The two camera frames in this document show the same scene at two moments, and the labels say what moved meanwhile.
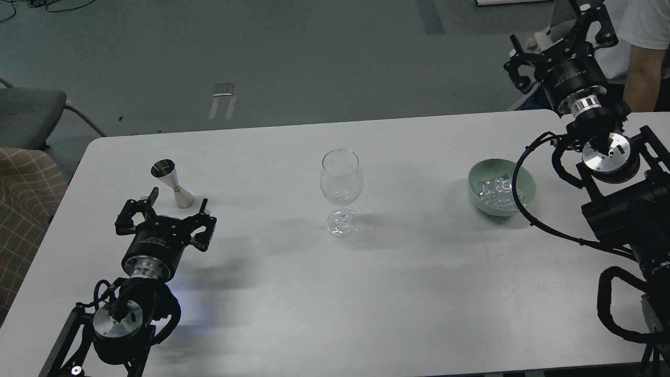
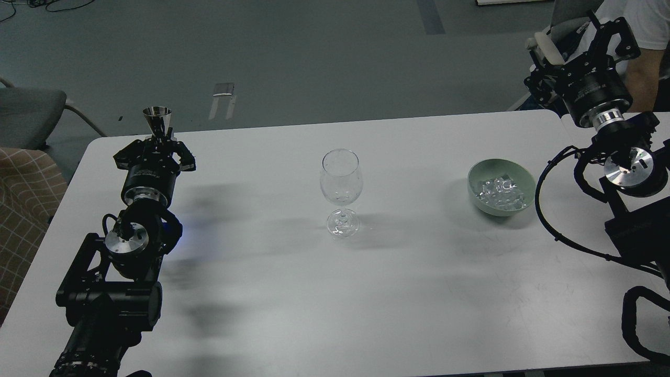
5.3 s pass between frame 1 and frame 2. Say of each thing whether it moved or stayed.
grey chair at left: stayed
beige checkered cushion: stayed
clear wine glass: stayed
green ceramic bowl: stayed
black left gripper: moved
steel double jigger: moved
